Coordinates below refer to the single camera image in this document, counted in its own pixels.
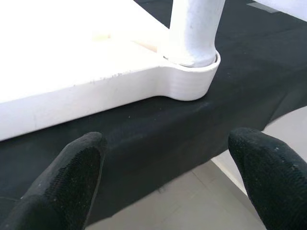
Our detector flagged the white plastic children table top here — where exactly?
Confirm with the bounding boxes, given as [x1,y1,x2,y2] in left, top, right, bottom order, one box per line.
[0,0,221,142]

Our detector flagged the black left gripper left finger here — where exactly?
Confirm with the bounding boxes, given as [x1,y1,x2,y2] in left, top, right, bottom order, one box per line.
[0,131,108,230]

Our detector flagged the black table cloth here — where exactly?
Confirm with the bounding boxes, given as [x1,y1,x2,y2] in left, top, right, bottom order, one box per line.
[0,0,307,227]

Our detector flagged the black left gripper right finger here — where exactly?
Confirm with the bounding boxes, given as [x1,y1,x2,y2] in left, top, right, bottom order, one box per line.
[227,127,307,230]

